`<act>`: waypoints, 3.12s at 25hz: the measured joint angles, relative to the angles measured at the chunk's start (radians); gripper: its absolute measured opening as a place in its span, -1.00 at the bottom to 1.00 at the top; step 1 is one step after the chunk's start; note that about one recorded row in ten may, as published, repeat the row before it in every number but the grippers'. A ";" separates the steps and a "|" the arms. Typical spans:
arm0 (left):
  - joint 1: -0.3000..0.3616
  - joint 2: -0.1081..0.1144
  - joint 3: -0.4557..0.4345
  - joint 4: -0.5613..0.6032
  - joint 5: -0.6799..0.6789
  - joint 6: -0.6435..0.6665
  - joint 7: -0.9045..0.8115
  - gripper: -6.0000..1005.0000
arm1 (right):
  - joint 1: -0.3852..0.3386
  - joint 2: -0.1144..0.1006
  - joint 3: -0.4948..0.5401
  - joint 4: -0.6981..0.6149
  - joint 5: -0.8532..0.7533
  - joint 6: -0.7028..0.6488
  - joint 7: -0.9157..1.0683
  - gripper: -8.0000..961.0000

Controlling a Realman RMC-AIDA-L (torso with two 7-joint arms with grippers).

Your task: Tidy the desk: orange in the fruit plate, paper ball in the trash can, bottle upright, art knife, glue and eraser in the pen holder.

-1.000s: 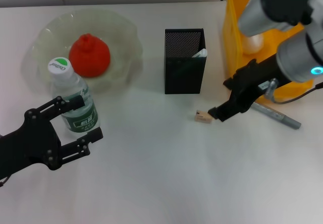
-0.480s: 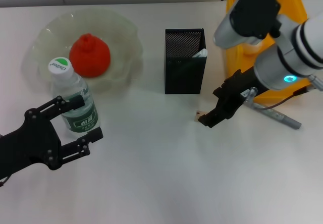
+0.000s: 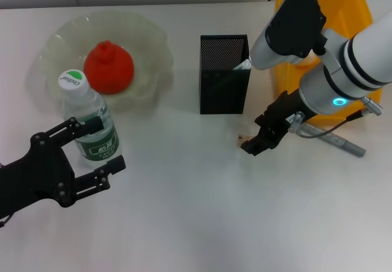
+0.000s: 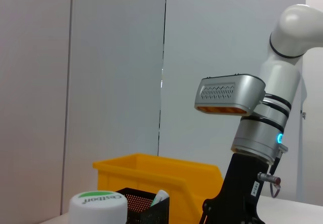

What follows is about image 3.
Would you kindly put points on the red-orange fruit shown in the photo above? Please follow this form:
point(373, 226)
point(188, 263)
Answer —
point(110, 66)

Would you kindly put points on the yellow plastic bin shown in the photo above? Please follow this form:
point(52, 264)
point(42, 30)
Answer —
point(352, 5)

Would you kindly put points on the green utility knife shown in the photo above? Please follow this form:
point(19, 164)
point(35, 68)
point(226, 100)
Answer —
point(244, 65)

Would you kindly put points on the water bottle green label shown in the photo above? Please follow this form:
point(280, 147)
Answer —
point(98, 149)

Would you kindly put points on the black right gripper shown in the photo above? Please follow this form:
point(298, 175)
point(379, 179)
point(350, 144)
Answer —
point(281, 115)

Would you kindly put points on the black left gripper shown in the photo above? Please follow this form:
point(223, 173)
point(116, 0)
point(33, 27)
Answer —
point(35, 175)

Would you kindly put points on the black mesh pen holder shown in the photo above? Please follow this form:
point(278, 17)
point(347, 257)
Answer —
point(223, 94)

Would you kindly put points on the grey marker pen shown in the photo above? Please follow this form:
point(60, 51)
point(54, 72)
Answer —
point(346, 145)

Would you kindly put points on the translucent glass fruit plate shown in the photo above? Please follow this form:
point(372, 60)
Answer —
point(147, 54)

